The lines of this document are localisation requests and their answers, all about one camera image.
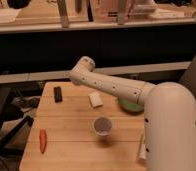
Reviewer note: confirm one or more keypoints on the white sponge block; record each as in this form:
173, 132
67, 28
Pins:
95, 100

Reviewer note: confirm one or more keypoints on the white paper cup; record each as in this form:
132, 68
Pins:
102, 126

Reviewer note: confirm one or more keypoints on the black rectangular eraser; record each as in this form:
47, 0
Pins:
58, 94

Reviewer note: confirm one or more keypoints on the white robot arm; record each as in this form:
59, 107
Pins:
169, 115

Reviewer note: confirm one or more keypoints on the orange carrot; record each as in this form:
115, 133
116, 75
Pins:
43, 140

